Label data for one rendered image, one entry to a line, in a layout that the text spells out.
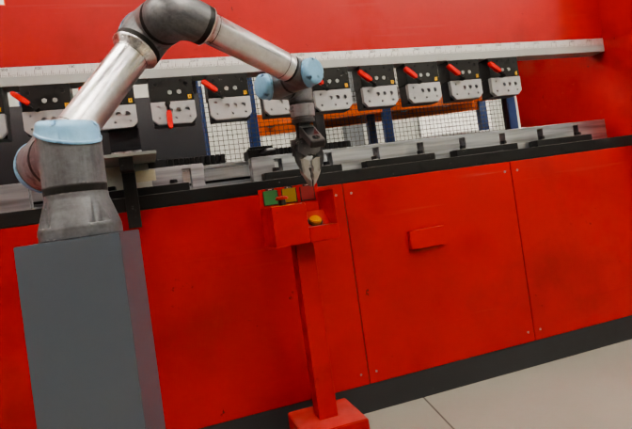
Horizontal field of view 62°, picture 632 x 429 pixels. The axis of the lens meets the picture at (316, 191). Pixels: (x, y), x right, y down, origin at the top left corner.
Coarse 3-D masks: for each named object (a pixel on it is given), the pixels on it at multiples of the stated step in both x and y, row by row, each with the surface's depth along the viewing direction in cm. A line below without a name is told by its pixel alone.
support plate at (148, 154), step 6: (108, 156) 155; (114, 156) 156; (120, 156) 156; (126, 156) 158; (132, 156) 159; (138, 156) 162; (144, 156) 164; (150, 156) 166; (108, 162) 165; (114, 162) 167; (138, 162) 176; (144, 162) 179; (150, 162) 181
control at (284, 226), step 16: (320, 192) 171; (272, 208) 154; (288, 208) 155; (304, 208) 157; (320, 208) 173; (272, 224) 155; (288, 224) 155; (304, 224) 156; (336, 224) 159; (272, 240) 158; (288, 240) 155; (304, 240) 156; (320, 240) 158
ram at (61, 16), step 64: (64, 0) 176; (128, 0) 183; (256, 0) 196; (320, 0) 204; (384, 0) 213; (448, 0) 222; (512, 0) 231; (576, 0) 242; (0, 64) 170; (64, 64) 175
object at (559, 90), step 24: (600, 0) 245; (624, 0) 233; (624, 24) 234; (624, 48) 236; (528, 72) 295; (552, 72) 278; (576, 72) 263; (600, 72) 250; (624, 72) 237; (528, 96) 297; (552, 96) 280; (576, 96) 265; (600, 96) 251; (624, 96) 239; (528, 120) 300; (552, 120) 282; (576, 120) 267; (624, 120) 240
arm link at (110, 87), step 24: (120, 24) 131; (144, 24) 122; (120, 48) 123; (144, 48) 124; (168, 48) 132; (96, 72) 119; (120, 72) 121; (96, 96) 116; (120, 96) 121; (96, 120) 116; (24, 144) 113; (24, 168) 106
